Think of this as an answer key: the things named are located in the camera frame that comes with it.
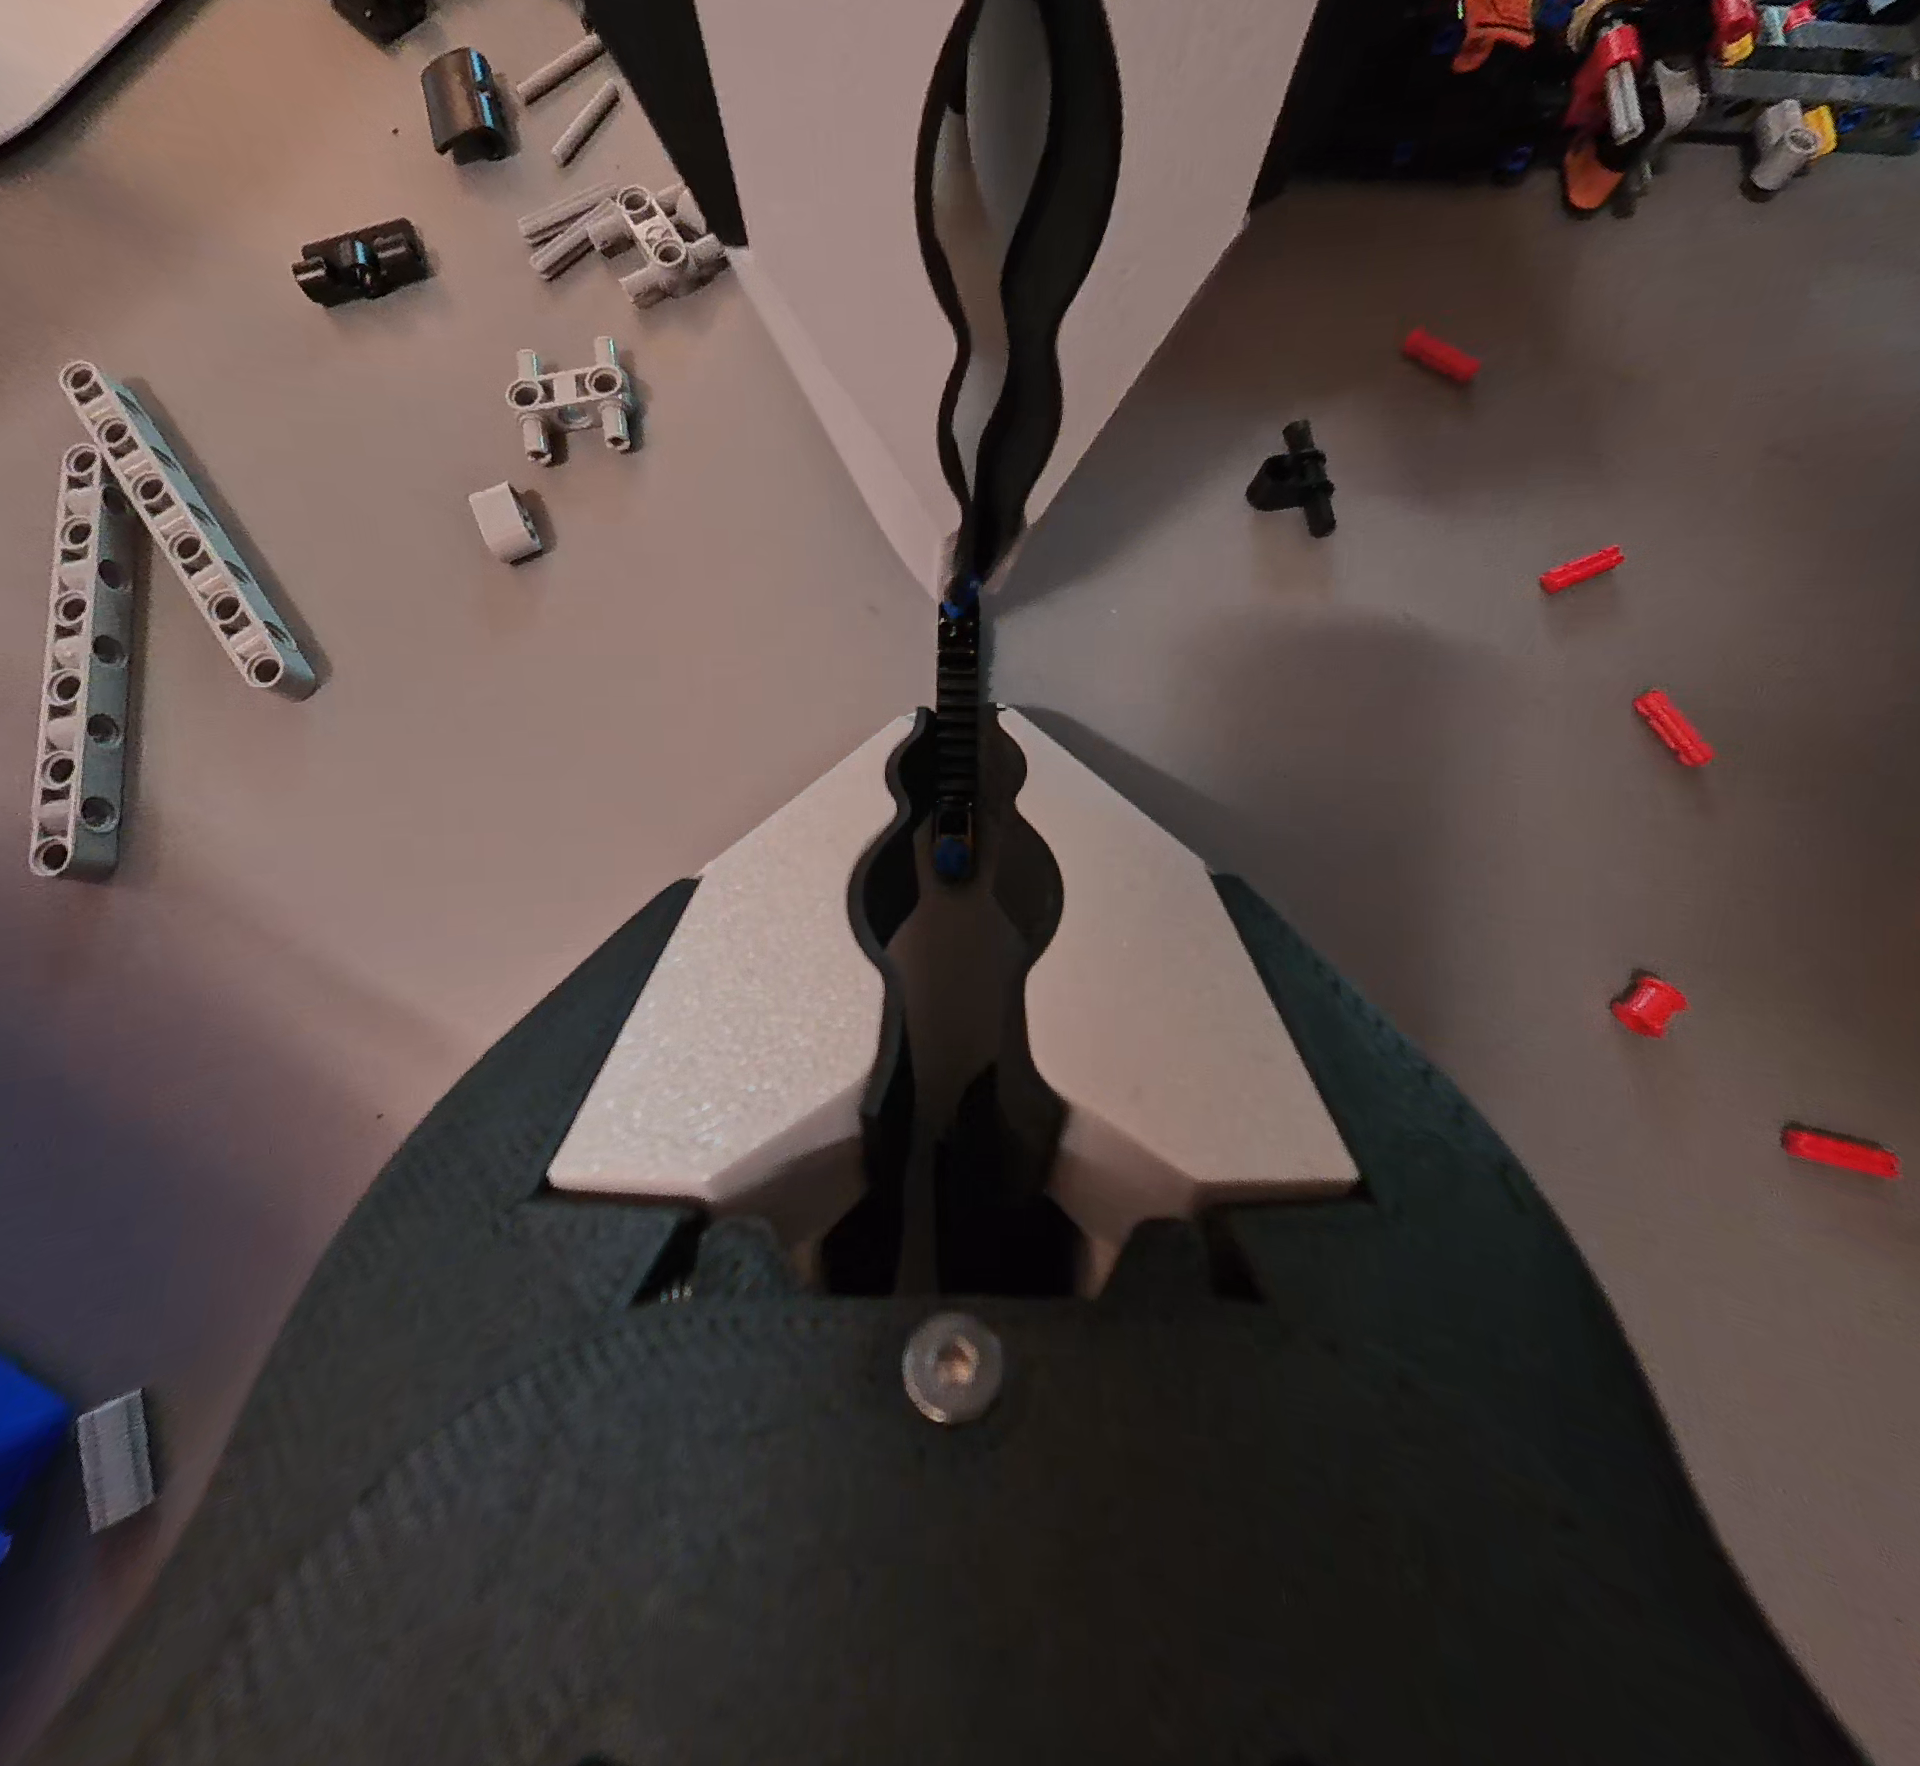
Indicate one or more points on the grey lego axle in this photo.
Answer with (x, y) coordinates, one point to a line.
(584, 124)
(559, 69)

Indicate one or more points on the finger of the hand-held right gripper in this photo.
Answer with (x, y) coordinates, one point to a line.
(810, 117)
(1200, 40)

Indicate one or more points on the black toothed lego rack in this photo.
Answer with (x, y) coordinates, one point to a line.
(960, 717)

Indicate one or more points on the partly built lego vehicle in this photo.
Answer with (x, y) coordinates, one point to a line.
(1621, 40)

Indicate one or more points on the grey lego beam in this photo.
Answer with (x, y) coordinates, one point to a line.
(83, 665)
(188, 529)

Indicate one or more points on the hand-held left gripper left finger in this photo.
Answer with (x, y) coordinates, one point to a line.
(734, 1031)

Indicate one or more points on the black lego connector blue pin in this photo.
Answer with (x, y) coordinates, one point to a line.
(361, 259)

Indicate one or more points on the grey ribbed plastic piece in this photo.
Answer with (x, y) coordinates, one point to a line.
(116, 1458)

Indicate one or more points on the black curved lego panel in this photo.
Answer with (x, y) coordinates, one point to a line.
(465, 101)

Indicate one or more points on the red lego pin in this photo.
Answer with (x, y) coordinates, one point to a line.
(1580, 569)
(1440, 353)
(1672, 727)

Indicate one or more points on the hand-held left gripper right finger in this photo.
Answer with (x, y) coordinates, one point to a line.
(1184, 1031)

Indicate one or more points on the grey H-shaped lego connector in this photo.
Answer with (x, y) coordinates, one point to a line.
(571, 400)

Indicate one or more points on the small light grey lego brick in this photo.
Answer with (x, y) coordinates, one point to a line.
(506, 519)

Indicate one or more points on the long red lego axle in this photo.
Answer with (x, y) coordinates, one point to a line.
(1839, 1148)

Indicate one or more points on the blue storage bin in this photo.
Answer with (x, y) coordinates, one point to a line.
(22, 1450)

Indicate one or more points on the red lego bush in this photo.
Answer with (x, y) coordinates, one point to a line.
(1646, 1005)

